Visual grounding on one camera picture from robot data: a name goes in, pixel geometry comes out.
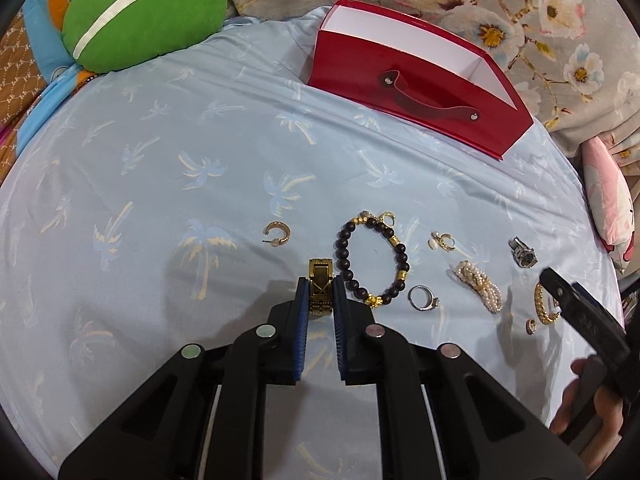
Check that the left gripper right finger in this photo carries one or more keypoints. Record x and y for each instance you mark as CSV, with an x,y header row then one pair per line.
x,y
351,318

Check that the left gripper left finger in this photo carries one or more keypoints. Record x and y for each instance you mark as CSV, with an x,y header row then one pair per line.
x,y
286,352

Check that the small gold pearl earring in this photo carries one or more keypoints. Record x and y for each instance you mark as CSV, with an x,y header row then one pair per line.
x,y
443,241

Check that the person right hand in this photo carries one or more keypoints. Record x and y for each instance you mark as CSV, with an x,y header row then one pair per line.
x,y
609,409

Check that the pink flamingo pillow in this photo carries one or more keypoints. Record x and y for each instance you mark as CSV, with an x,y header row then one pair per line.
x,y
610,202

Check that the light blue palm bedsheet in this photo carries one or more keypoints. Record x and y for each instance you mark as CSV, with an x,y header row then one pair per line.
x,y
132,224

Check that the red gift box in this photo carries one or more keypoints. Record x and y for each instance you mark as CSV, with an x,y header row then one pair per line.
x,y
411,69

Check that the grey floral blanket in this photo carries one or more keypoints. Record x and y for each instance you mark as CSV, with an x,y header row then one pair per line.
x,y
574,62

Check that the colourful cartoon blanket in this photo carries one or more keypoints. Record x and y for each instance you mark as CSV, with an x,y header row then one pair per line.
x,y
34,66

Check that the green plush pillow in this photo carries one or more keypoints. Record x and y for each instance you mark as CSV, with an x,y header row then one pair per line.
x,y
107,35

